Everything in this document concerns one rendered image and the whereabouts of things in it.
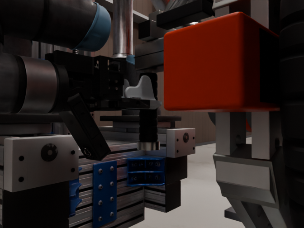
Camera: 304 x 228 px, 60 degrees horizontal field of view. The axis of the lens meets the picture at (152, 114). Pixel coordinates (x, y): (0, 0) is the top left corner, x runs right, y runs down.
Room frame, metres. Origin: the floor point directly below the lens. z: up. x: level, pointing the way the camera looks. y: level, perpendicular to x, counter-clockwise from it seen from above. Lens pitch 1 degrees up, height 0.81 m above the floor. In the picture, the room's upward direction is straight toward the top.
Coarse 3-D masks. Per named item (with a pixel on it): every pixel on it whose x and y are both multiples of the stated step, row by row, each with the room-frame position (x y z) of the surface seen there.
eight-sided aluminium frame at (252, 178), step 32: (224, 0) 0.29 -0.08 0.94; (256, 0) 0.26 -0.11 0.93; (224, 128) 0.29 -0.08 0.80; (256, 128) 0.26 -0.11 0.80; (224, 160) 0.29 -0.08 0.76; (256, 160) 0.26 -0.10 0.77; (224, 192) 0.31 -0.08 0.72; (256, 192) 0.27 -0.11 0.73; (256, 224) 0.33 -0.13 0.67; (288, 224) 0.29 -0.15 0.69
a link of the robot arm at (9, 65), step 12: (0, 48) 0.31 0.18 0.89; (0, 60) 0.30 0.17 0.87; (12, 60) 0.31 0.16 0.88; (0, 72) 0.29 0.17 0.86; (12, 72) 0.30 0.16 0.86; (24, 72) 0.31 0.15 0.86; (0, 84) 0.29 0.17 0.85; (12, 84) 0.30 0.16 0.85; (24, 84) 0.31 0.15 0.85; (0, 96) 0.30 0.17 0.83; (12, 96) 0.30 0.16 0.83; (0, 108) 0.31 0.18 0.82; (12, 108) 0.32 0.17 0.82
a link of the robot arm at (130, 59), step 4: (128, 56) 0.97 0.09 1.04; (132, 56) 0.96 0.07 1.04; (128, 60) 0.97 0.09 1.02; (132, 60) 0.96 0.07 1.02; (128, 64) 0.97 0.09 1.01; (132, 64) 0.96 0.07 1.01; (128, 68) 0.97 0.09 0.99; (132, 68) 0.96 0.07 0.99; (128, 72) 0.97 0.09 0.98; (132, 72) 0.96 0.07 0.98; (136, 72) 0.95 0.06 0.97; (140, 72) 0.95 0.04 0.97; (124, 76) 1.00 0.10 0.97; (128, 76) 0.97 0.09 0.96; (132, 76) 0.96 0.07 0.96; (136, 76) 0.95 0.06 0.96; (128, 80) 0.97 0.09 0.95; (132, 80) 0.96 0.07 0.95; (136, 80) 0.95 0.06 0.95; (132, 84) 0.96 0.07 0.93; (136, 84) 0.95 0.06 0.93
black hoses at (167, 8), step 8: (176, 0) 0.43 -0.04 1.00; (184, 0) 0.40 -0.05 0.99; (192, 0) 0.39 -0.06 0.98; (200, 0) 0.37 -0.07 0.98; (208, 0) 0.47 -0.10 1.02; (168, 8) 0.43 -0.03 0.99; (176, 8) 0.40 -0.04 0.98; (184, 8) 0.39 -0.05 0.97; (192, 8) 0.38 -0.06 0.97; (200, 8) 0.37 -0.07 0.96; (208, 8) 0.38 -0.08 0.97; (160, 16) 0.43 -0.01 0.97; (168, 16) 0.41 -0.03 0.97; (176, 16) 0.40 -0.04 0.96; (184, 16) 0.39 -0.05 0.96; (192, 16) 0.39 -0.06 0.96; (200, 16) 0.39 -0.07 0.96; (208, 16) 0.39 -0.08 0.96; (160, 24) 0.43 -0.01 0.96; (168, 24) 0.42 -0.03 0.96; (176, 24) 0.42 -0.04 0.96; (184, 24) 0.42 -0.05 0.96
